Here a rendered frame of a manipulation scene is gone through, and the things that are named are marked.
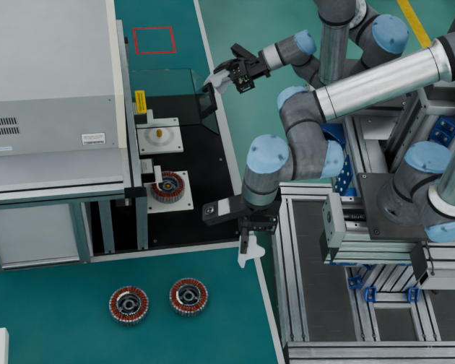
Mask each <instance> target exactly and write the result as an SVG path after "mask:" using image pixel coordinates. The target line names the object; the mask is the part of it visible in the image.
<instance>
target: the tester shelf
mask: <svg viewBox="0 0 455 364"><path fill-rule="evenodd" d="M116 27H117V35H118V47H119V54H120V61H121V73H122V80H123V93H124V106H125V119H126V144H127V148H119V147H116V148H105V149H86V150H76V151H66V152H47V153H37V154H26V155H7V156H0V209H15V208H23V207H39V206H47V205H55V204H71V203H80V202H95V201H104V200H112V199H130V198H138V197H142V183H141V177H140V171H139V159H138V152H137V141H136V134H135V128H134V117H133V110H132V104H131V92H130V86H129V74H128V67H127V61H126V49H125V43H124V32H123V25H122V19H116Z"/></svg>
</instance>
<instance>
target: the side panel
mask: <svg viewBox="0 0 455 364"><path fill-rule="evenodd" d="M84 261H86V262H87V263H90V253H89V248H88V244H87V236H86V232H85V224H84V220H83V215H82V208H81V203H71V204H55V205H47V206H39V207H23V208H15V209H0V272H12V271H19V270H26V269H39V268H46V267H59V266H66V265H72V264H83V263H84Z"/></svg>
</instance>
